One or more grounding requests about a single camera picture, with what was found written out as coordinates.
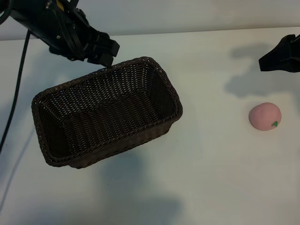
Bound pink toy peach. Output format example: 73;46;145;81
248;102;282;131

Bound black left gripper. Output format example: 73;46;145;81
22;8;120;68

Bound black braided cable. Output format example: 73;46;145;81
0;30;31;155

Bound dark brown wicker basket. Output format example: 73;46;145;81
31;56;183;170

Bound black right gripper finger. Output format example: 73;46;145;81
259;55;300;73
258;34;300;67

